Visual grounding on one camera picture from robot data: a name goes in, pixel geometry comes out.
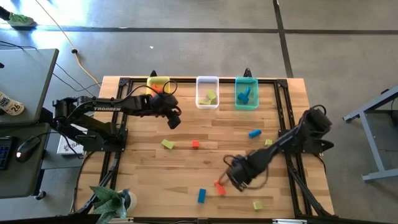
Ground black computer mouse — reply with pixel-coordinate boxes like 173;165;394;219
15;135;42;163

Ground black keyboard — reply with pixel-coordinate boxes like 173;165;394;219
0;136;13;171

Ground grey desk top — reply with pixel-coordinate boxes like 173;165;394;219
0;48;60;126

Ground yellow translucent plastic bin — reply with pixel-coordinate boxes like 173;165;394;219
146;76;171;97

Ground teal translucent plastic bin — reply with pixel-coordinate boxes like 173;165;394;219
234;76;259;111

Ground clear plastic bin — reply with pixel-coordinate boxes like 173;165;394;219
195;75;220;110

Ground black floor cable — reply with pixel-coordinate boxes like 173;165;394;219
0;40;102;100

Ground grey metal table frame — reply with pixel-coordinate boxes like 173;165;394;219
343;85;398;183

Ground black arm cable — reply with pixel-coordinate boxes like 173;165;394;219
70;151;94;215

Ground dark desk top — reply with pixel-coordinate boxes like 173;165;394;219
0;122;52;200

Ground person's leg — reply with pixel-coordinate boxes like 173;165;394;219
0;5;12;20

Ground white plant pot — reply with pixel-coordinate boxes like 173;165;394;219
123;190;137;212

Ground yellow floor cable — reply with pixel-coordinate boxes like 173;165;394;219
34;0;103;88

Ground person's foot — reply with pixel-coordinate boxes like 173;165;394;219
6;12;35;27

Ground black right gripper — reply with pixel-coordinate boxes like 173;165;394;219
224;155;259;192

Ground green potted plant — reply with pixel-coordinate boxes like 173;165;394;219
89;185;131;224

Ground white printed box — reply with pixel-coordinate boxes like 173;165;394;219
57;124;86;156

